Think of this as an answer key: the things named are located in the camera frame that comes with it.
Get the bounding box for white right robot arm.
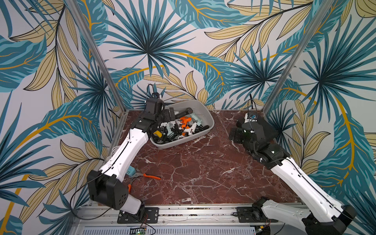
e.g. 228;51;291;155
229;111;357;235

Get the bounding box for grey plastic storage box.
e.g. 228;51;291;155
150;100;214;149

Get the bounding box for light blue glue gun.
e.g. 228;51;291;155
191;114;203;127

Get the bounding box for orange glue gun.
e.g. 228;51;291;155
180;117;192;129

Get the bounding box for orange handled pliers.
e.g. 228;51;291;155
128;172;161;193

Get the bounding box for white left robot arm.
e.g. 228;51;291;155
87;93;175;217

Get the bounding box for light blue power strip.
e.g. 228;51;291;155
126;166;137;177

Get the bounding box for black orange-trigger glue gun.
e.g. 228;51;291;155
175;108;193;119

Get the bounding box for black plastic tool case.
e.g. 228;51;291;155
242;112;278;142

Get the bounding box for white orange-trigger glue gun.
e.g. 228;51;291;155
186;123;197;136

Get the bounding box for yellow glue gun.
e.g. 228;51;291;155
153;131;163;138

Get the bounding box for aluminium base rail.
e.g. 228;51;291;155
68;203;304;235

